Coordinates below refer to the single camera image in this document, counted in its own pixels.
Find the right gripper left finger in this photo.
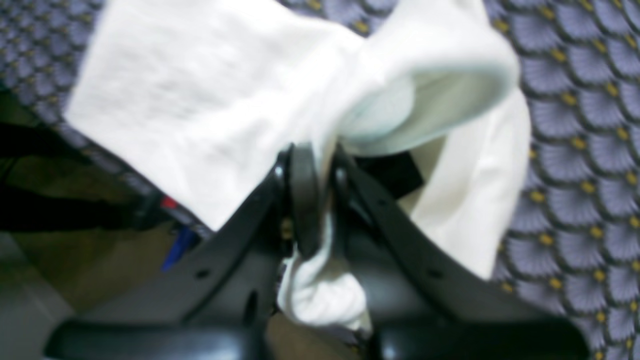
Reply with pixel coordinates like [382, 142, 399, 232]
[44, 144, 319, 360]

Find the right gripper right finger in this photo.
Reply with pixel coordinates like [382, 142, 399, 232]
[330, 146, 590, 360]

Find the white printed T-shirt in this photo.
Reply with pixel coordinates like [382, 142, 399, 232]
[64, 0, 532, 336]

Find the red clamp on table edge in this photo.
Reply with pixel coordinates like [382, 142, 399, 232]
[159, 195, 179, 210]

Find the patterned purple table cloth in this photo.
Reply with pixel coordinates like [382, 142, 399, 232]
[1, 0, 639, 360]

